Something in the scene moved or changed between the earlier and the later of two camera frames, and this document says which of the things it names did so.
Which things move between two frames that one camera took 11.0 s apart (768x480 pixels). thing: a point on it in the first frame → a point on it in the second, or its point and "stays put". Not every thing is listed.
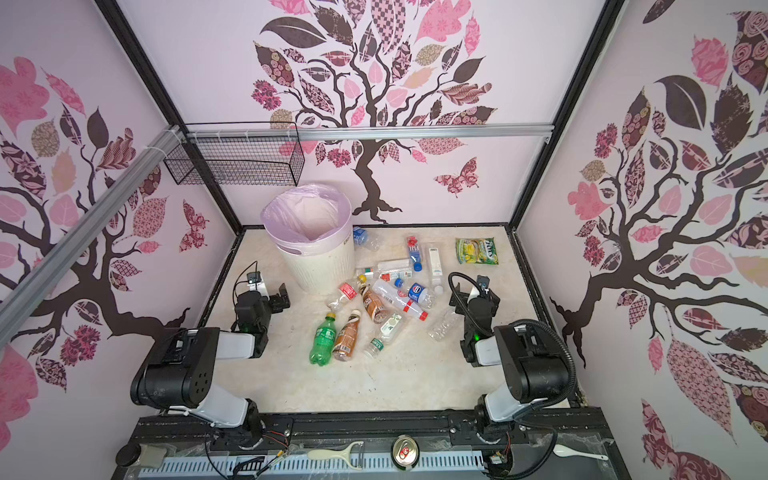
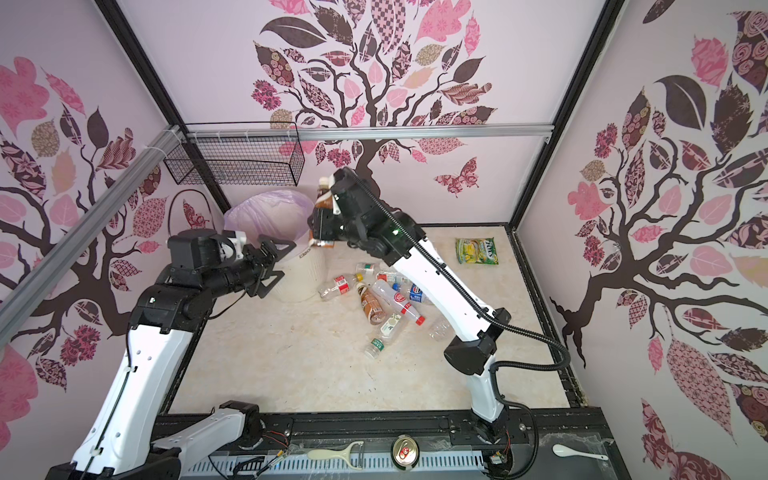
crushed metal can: x=405 y=452 stays put
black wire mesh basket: x=265 y=153 stays put
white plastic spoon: x=564 y=450 stays put
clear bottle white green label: x=388 y=328 stays put
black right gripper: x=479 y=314 → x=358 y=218
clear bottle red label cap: x=398 y=298 stays put
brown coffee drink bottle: x=376 y=309 stays put
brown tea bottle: x=346 y=338 → x=323 y=187
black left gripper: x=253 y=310 → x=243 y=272
